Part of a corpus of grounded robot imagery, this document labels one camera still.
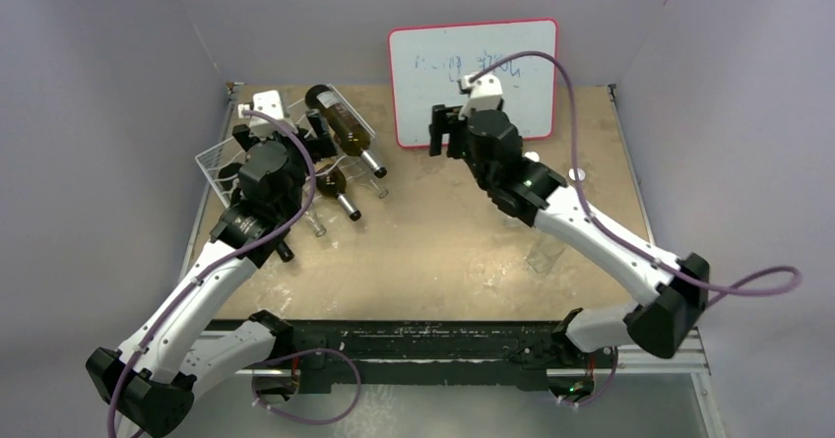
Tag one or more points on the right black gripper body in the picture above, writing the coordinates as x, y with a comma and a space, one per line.
453, 131

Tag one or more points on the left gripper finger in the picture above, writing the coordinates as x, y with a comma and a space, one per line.
241, 138
319, 143

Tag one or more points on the clear square glass bottle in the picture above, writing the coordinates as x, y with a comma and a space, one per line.
313, 220

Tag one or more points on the white wire wine rack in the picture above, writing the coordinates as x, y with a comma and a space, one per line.
219, 161

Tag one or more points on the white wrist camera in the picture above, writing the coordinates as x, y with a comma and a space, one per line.
270, 103
482, 93

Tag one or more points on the clear bottle back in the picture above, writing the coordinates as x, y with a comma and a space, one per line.
364, 177

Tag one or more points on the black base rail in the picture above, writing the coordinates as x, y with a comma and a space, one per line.
531, 356

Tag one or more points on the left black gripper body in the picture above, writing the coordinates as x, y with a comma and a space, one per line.
293, 151

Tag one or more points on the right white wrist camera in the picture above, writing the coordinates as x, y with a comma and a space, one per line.
482, 93

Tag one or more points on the dark bottle brown label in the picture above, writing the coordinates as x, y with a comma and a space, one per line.
332, 183

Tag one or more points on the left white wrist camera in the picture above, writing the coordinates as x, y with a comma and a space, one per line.
270, 103

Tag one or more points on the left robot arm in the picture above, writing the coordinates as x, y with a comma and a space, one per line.
154, 378

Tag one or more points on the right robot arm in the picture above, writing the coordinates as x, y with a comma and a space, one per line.
666, 290

